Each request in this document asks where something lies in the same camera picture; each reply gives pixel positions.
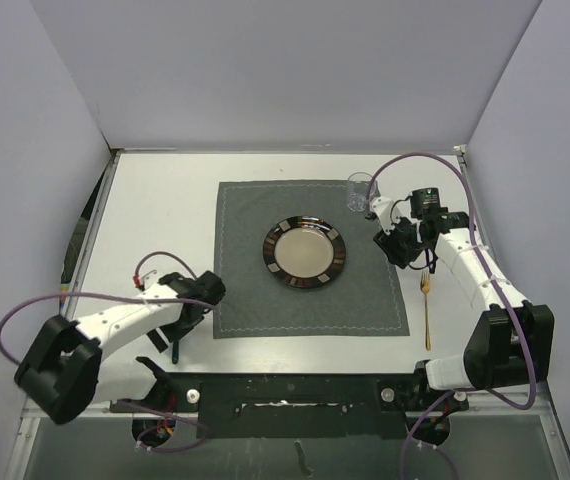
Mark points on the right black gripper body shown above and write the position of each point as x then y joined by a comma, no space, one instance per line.
402,243

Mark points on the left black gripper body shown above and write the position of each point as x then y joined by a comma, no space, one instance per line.
172,331

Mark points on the gold fork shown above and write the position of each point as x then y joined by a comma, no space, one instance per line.
425,287

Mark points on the gold spoon green handle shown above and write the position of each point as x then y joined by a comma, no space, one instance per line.
175,352

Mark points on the clear drinking glass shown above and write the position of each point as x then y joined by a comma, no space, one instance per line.
359,192

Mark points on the grey cloth placemat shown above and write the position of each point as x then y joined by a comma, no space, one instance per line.
365,300

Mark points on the dark rimmed dinner plate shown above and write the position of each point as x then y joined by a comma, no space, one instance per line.
304,252

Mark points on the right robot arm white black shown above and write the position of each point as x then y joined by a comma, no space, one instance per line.
511,342

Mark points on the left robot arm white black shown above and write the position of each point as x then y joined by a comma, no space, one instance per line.
69,365

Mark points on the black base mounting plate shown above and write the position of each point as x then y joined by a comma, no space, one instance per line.
294,406

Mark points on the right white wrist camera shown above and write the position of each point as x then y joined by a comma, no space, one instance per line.
385,212

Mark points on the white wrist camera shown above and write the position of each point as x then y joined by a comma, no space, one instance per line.
385,212
143,281

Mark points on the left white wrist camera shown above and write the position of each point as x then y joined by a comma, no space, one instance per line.
143,281

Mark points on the aluminium frame rail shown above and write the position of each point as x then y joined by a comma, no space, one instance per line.
32,410

